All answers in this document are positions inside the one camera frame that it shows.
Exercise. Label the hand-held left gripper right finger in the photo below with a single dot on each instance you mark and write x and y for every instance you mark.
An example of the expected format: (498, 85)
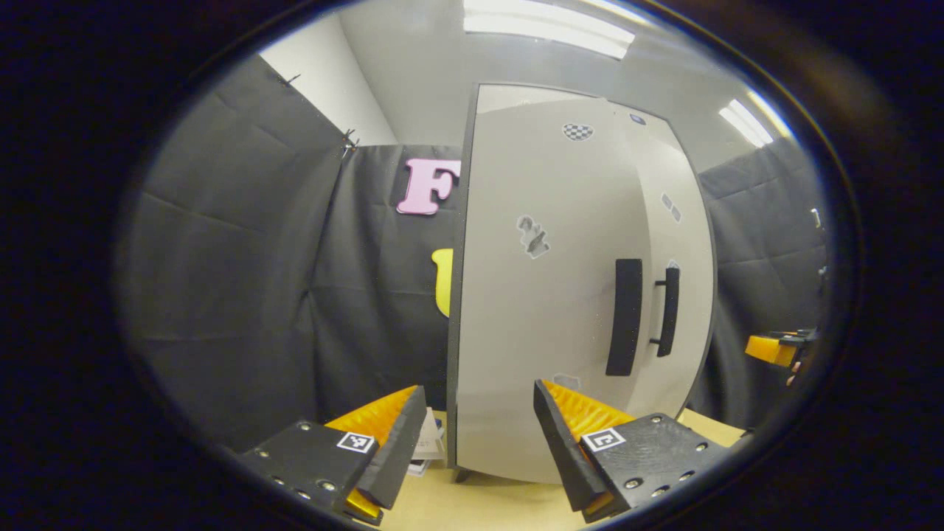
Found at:
(568, 450)

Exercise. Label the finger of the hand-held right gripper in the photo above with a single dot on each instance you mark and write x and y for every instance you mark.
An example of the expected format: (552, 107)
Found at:
(767, 349)

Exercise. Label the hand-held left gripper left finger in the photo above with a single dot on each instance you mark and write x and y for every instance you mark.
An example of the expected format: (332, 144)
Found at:
(398, 450)

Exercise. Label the white cabinet door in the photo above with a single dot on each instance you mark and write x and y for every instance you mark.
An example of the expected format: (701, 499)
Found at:
(531, 332)
(693, 243)

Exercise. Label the white shoe cabinet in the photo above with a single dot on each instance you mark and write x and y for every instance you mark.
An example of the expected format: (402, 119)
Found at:
(531, 94)

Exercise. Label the white paper cards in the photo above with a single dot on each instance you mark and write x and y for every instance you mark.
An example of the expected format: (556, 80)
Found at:
(431, 442)

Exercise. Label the ceiling light panel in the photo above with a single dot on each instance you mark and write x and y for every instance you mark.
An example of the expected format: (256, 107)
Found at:
(746, 122)
(546, 26)

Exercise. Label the black backdrop cloth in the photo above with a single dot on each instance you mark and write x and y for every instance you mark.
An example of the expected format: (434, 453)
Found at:
(236, 258)

